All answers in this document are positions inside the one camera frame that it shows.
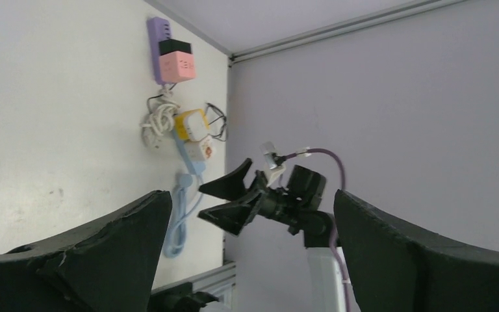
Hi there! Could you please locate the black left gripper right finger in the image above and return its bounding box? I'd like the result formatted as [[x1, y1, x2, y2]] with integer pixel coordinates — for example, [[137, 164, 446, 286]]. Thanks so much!
[[333, 190, 499, 311]]

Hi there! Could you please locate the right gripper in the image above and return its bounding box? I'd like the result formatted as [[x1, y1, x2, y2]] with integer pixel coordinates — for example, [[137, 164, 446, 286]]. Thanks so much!
[[198, 158, 333, 236]]

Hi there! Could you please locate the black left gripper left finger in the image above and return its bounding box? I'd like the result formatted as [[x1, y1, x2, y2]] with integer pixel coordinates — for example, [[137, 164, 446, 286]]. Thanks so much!
[[0, 190, 172, 311]]

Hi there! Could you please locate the white cube socket adapter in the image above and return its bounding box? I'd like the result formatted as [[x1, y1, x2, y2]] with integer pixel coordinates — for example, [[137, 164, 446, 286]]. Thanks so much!
[[185, 135, 216, 161]]

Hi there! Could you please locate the yellow white cube socket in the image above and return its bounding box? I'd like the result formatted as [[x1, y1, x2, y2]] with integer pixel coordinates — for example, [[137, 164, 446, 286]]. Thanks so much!
[[173, 109, 210, 142]]

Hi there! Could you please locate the light blue power strip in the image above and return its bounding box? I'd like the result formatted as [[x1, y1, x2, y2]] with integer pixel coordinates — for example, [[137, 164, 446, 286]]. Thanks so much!
[[173, 131, 206, 177]]

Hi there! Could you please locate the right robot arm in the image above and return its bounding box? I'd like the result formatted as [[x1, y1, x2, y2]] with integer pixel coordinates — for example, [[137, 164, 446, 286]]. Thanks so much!
[[198, 158, 350, 311]]

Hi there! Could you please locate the pink cube socket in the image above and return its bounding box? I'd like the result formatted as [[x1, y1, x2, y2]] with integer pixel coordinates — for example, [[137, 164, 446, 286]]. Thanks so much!
[[158, 38, 196, 83]]

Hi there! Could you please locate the purple power strip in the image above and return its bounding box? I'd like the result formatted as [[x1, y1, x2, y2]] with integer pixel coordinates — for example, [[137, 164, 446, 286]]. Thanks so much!
[[146, 17, 172, 85]]

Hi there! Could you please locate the light blue coiled cable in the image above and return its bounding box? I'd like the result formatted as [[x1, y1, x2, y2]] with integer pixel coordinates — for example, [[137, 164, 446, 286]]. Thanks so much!
[[162, 173, 205, 259]]

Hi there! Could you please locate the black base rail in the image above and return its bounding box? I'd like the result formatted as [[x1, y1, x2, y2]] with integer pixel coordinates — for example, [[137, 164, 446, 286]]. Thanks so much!
[[147, 282, 219, 312]]

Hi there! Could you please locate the white cord bundle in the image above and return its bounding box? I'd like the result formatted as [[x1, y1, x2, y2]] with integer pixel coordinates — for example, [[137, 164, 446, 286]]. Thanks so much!
[[140, 94, 181, 150]]

